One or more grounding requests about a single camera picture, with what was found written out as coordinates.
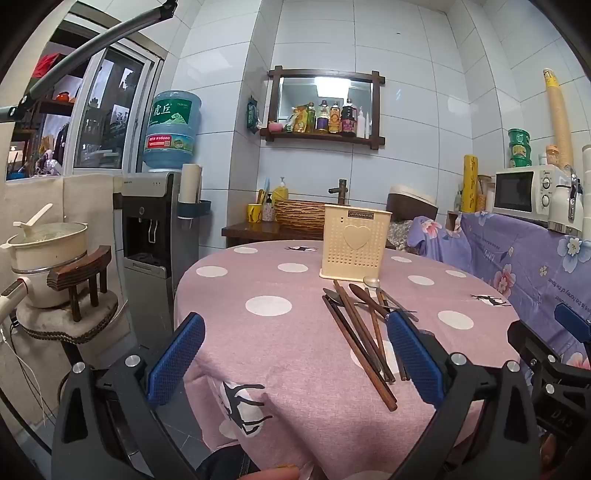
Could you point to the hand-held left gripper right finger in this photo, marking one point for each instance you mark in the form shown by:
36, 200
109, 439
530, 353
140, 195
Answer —
413, 360

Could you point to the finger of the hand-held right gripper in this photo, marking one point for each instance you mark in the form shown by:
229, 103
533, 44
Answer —
572, 319
531, 341

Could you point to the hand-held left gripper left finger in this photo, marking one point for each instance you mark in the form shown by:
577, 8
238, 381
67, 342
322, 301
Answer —
178, 357

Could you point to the brown wooden chopstick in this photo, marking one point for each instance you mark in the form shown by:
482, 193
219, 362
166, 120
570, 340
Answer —
344, 325
364, 346
403, 371
379, 341

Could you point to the dark spoon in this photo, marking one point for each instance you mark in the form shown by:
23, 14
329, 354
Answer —
330, 295
358, 291

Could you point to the metal spoon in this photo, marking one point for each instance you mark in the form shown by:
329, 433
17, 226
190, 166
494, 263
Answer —
371, 280

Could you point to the cream plastic utensil holder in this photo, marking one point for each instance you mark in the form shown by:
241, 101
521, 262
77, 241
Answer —
355, 258

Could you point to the person's left hand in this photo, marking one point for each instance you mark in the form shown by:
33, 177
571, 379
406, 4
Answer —
277, 474

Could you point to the purple floral cloth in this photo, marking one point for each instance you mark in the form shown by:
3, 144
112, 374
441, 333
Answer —
517, 263

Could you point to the pink polka dot tablecloth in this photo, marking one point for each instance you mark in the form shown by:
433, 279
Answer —
286, 350

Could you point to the white kettle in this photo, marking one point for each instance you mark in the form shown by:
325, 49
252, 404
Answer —
565, 205

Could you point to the person's leg in jeans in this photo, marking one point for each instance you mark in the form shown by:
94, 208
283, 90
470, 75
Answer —
224, 464

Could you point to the beige chair cushion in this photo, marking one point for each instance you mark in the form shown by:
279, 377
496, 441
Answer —
60, 323

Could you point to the wooden chair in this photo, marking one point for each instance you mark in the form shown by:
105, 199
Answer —
87, 265

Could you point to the white microwave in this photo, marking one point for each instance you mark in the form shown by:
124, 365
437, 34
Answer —
521, 194

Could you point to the dark wooden vanity table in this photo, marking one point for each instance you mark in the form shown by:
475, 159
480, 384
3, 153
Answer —
249, 233

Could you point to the blue cup holder tray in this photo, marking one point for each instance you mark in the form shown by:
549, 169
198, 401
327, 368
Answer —
194, 208

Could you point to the grey water dispenser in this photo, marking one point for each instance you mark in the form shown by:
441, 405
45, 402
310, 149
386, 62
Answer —
147, 207

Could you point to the glass jar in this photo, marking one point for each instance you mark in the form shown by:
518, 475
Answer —
485, 191

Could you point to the brown and white rice cooker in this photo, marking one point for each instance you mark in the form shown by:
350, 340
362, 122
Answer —
411, 203

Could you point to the yellow cup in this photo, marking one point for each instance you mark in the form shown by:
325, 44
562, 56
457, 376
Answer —
254, 213

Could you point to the cream cooking pot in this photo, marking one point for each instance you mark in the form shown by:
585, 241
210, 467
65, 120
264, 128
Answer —
46, 258

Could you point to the paper towel roll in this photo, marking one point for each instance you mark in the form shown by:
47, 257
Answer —
190, 182

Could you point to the green noodle cups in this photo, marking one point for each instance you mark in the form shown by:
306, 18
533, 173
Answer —
519, 147

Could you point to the woven basket sink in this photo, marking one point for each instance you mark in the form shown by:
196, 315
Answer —
304, 214

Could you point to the bronze faucet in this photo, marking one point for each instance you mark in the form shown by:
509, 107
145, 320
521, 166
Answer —
341, 189

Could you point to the yellow soap dispenser bottle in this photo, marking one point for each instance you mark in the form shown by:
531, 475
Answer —
280, 191

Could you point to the tall paper cup stack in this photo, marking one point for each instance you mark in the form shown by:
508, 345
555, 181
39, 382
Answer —
559, 120

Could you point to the white ladle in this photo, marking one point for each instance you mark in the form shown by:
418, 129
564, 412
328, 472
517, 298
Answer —
34, 218

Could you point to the blue water bottle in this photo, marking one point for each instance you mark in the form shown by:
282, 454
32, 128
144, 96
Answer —
171, 134

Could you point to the white plastic bottle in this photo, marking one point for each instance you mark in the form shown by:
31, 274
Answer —
360, 123

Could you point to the dark soy sauce bottle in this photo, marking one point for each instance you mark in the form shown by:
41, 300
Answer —
347, 119

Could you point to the pink bowl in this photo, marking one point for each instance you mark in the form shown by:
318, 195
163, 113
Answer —
275, 126

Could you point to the orange label bottle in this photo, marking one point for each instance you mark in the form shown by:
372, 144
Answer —
334, 120

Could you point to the green hanging packet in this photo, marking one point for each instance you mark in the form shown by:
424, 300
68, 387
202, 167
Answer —
252, 115

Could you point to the aluminium framed window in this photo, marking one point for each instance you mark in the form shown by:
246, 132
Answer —
115, 106

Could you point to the green glass bottle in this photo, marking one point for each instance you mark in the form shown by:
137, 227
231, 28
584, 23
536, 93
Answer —
311, 117

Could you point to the yellow seasoning packet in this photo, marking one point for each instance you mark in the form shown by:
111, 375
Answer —
300, 119

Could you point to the wooden framed mirror shelf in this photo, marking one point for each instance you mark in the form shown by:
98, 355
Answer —
300, 90

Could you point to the black curved pole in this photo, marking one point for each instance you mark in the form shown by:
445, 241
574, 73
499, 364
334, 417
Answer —
78, 55

